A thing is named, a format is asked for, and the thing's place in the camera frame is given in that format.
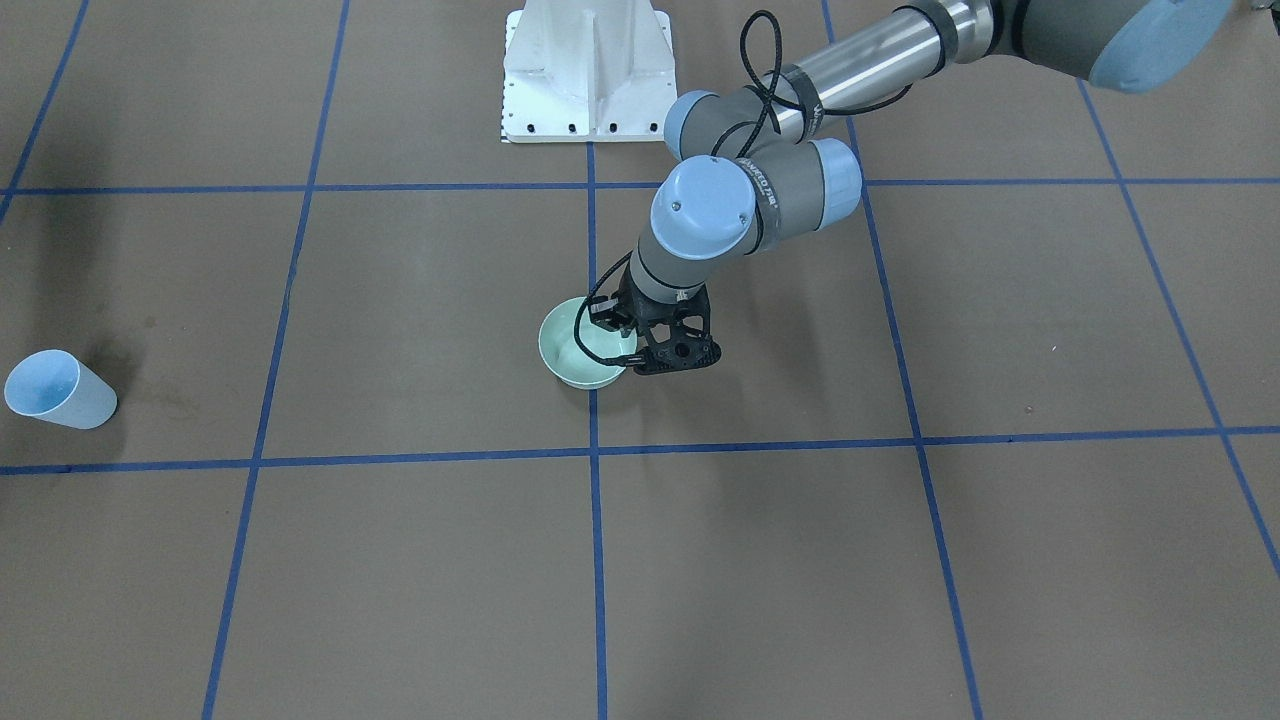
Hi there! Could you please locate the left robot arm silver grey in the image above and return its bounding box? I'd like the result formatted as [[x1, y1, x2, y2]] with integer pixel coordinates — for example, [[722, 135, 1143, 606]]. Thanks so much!
[[577, 1, 1231, 334]]

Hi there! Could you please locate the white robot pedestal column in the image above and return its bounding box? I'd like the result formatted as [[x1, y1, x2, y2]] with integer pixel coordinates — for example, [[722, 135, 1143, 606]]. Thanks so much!
[[500, 1, 677, 143]]

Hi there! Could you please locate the light green bowl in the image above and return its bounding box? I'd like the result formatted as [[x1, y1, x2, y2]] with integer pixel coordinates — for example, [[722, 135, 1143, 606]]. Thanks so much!
[[538, 297, 639, 389]]

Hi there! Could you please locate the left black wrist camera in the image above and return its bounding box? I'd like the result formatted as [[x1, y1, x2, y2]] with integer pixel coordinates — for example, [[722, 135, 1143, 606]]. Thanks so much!
[[632, 324, 722, 375]]

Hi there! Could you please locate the light blue plastic cup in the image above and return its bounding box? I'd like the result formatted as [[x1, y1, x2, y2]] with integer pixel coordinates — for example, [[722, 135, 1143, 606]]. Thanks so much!
[[3, 348, 118, 430]]

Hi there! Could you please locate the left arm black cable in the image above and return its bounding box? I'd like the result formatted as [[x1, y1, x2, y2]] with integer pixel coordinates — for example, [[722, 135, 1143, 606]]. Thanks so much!
[[570, 10, 916, 372]]

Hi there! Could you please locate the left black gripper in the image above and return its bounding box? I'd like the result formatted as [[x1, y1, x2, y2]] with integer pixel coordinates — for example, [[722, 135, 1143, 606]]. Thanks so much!
[[588, 282, 712, 336]]

